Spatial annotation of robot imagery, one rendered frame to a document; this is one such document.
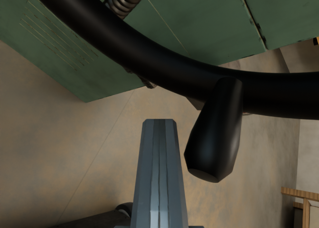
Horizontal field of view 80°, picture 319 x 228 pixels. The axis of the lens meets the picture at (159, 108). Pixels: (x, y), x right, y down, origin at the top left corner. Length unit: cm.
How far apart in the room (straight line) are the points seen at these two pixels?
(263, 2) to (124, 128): 79
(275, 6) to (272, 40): 5
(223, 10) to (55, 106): 69
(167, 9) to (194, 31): 5
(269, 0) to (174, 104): 96
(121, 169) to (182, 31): 74
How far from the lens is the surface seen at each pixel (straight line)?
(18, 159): 82
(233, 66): 45
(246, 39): 33
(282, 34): 33
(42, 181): 84
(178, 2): 33
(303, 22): 32
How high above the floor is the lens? 81
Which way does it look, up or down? 47 degrees down
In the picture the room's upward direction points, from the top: 82 degrees clockwise
